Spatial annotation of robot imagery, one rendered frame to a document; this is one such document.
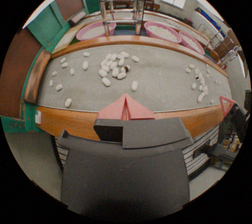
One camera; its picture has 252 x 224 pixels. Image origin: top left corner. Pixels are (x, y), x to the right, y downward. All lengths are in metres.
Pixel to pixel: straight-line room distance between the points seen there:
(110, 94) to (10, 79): 0.51
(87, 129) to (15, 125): 0.41
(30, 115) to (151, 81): 0.61
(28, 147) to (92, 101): 1.34
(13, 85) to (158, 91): 0.65
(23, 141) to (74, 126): 1.22
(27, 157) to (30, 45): 1.31
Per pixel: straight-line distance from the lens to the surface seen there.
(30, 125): 0.53
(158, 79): 0.29
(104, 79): 0.25
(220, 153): 0.57
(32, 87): 0.47
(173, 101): 0.29
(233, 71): 4.86
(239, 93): 4.80
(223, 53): 5.06
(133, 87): 0.24
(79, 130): 0.26
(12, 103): 0.51
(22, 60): 0.54
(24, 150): 1.45
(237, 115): 0.33
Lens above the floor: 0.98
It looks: 76 degrees down
